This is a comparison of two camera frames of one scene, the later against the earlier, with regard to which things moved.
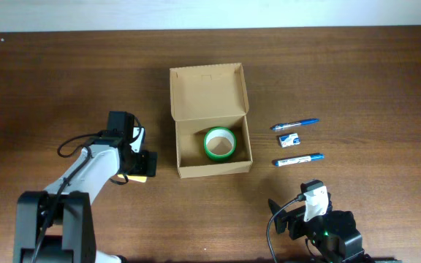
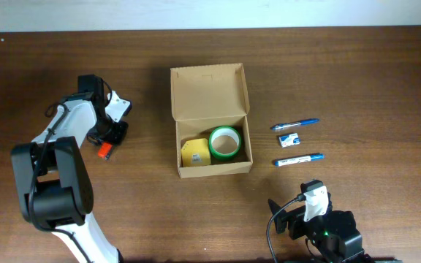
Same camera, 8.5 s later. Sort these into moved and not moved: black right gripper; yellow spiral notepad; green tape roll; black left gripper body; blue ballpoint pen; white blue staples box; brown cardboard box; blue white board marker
Moved: green tape roll; yellow spiral notepad; black left gripper body
Not moved: black right gripper; blue ballpoint pen; brown cardboard box; white blue staples box; blue white board marker
